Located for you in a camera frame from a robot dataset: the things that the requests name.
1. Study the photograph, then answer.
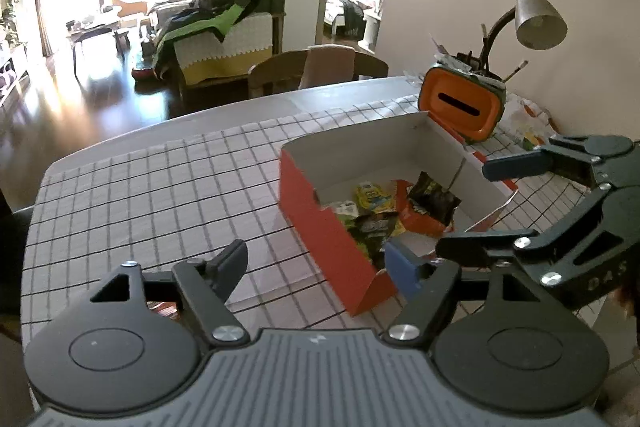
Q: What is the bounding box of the red chips snack bag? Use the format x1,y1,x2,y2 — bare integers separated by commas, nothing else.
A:
395,180,454,239

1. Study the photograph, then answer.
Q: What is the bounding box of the grey desk lamp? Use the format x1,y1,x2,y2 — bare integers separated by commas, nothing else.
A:
480,0,568,72

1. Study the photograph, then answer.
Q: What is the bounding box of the orange tissue box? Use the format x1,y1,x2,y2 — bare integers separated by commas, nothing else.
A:
418,64,506,142

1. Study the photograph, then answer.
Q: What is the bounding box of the coffee table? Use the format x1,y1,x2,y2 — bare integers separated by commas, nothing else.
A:
66,10,130,55

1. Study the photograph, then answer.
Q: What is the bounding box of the sofa with green blanket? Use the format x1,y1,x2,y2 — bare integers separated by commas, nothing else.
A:
152,0,273,89

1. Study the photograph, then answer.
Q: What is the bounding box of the yellow minion snack packet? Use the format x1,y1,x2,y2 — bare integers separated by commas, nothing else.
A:
352,181,396,213

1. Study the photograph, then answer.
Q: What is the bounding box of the wooden chair far side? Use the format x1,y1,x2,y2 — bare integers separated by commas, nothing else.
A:
247,44,388,98

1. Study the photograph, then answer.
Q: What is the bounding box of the red cardboard box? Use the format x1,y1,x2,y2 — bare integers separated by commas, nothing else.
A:
279,113,518,315

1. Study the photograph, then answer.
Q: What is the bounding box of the checkered tablecloth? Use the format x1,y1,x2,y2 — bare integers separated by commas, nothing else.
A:
19,93,597,348

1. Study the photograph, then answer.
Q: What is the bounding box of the black snack packet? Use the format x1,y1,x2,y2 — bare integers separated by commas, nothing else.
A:
408,171,461,225

